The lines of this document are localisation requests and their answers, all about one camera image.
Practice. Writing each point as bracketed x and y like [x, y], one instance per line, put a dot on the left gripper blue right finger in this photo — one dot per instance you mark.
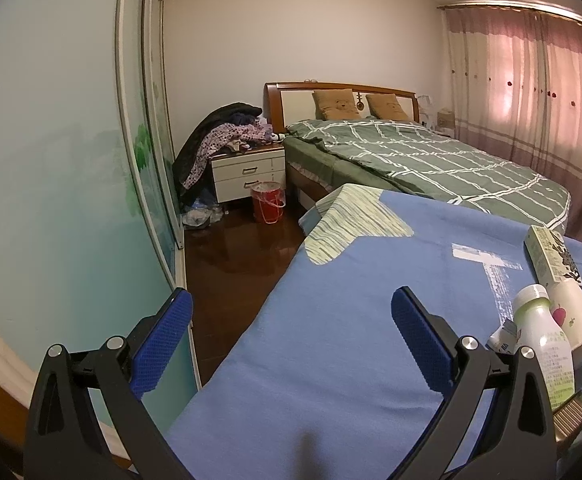
[429, 339]

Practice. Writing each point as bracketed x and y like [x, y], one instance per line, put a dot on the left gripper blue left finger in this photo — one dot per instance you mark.
[155, 338]

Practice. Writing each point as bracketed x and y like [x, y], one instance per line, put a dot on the white green drink bottle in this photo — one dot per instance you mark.
[538, 330]

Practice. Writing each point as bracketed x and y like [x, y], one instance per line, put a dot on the blue star patterned cloth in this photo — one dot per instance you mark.
[322, 384]

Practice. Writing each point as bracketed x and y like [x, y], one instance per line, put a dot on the white paper cup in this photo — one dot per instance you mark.
[566, 309]

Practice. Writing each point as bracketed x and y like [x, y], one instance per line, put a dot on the white patterned carton box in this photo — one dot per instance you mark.
[551, 260]

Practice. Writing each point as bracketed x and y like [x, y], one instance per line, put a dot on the sliding wardrobe door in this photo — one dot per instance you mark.
[86, 247]

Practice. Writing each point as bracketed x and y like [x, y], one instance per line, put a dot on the green checked bed quilt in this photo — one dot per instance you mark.
[412, 159]

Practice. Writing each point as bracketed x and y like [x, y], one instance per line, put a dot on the red bucket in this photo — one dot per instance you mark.
[268, 202]

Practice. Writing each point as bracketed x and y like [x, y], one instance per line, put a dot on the white nightstand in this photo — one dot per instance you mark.
[235, 174]

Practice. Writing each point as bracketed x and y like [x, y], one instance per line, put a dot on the small cardboard box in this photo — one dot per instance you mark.
[445, 119]

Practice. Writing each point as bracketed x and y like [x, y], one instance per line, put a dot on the right tan pillow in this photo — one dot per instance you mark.
[386, 106]

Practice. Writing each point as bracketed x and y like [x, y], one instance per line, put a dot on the tan pillow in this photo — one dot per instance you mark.
[336, 104]
[386, 106]

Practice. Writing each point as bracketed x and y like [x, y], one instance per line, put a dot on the clothes pile on nightstand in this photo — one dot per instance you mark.
[240, 122]

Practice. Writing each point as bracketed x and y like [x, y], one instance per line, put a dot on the left tan pillow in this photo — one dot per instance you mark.
[336, 104]

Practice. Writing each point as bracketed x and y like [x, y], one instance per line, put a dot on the wooden bed headboard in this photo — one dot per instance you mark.
[286, 103]

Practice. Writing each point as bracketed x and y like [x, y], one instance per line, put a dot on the pink window curtain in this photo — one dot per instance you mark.
[516, 90]

